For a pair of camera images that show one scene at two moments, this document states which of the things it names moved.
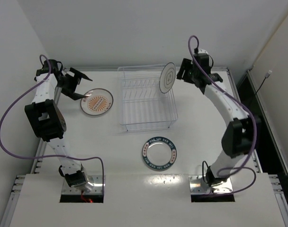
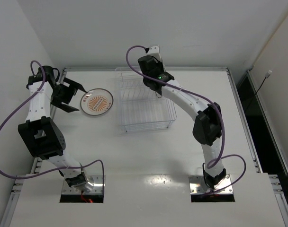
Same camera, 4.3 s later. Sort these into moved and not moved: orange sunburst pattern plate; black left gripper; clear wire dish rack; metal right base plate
Moved: black left gripper
Not moved: orange sunburst pattern plate; clear wire dish rack; metal right base plate
